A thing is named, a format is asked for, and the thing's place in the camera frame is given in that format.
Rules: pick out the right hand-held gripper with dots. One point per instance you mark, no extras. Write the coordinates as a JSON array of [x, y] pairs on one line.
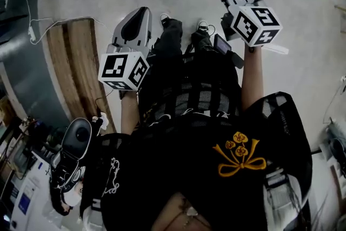
[[256, 25]]

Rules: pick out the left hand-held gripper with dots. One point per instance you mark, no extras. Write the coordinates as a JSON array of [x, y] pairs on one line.
[[112, 67]]

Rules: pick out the person's left forearm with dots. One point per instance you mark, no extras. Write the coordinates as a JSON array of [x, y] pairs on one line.
[[129, 113]]

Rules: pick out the person's right forearm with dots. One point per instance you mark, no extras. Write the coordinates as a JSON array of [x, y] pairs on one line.
[[252, 81]]

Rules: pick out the person's left shoe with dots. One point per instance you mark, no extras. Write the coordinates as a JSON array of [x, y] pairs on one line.
[[165, 18]]

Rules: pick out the person's shoe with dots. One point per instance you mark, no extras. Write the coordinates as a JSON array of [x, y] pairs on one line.
[[202, 25], [165, 18]]

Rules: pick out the person's black trousers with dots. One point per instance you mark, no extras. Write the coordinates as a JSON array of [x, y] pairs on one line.
[[170, 38]]

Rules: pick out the person's right shoe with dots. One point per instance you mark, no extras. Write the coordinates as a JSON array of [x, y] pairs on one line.
[[202, 25]]

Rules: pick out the small dark screen device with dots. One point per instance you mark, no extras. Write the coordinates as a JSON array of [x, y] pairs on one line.
[[222, 44]]

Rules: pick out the wooden floor panel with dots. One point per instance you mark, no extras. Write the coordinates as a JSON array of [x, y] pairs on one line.
[[78, 62]]

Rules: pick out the white power strip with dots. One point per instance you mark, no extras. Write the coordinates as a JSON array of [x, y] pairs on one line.
[[32, 33]]

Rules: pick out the person's black embroidered shirt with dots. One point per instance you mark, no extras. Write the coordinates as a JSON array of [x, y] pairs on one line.
[[175, 170]]

